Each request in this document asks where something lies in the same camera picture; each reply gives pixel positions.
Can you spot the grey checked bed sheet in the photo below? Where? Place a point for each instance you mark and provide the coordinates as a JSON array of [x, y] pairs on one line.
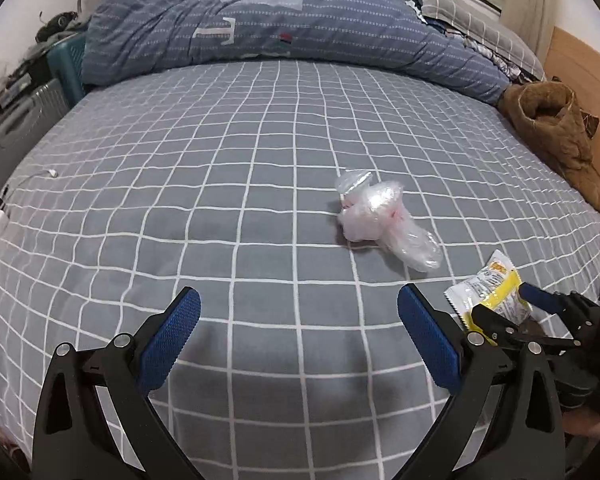
[[222, 178]]

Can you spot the brown fleece garment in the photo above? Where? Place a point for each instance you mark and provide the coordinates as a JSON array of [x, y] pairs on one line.
[[546, 116]]

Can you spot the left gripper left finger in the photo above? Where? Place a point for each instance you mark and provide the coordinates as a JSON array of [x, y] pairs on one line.
[[95, 419]]

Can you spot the grey suitcase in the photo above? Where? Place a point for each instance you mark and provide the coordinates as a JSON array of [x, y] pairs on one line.
[[25, 123]]

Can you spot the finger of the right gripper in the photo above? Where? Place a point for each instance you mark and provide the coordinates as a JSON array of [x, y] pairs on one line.
[[506, 334], [555, 302]]

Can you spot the blue quilted duvet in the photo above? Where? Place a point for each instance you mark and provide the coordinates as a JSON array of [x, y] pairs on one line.
[[128, 38]]

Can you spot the teal plastic stool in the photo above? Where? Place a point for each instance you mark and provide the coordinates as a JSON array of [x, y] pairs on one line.
[[65, 61]]

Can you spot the yellow snack wrapper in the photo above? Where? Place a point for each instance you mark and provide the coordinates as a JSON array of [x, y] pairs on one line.
[[496, 287]]

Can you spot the grey checked pillow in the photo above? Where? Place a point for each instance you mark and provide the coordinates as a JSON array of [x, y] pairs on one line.
[[505, 49]]

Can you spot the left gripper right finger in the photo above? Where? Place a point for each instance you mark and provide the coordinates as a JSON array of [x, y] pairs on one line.
[[502, 419]]

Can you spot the clear bubble wrap bag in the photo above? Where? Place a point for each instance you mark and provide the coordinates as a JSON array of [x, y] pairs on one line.
[[375, 212]]

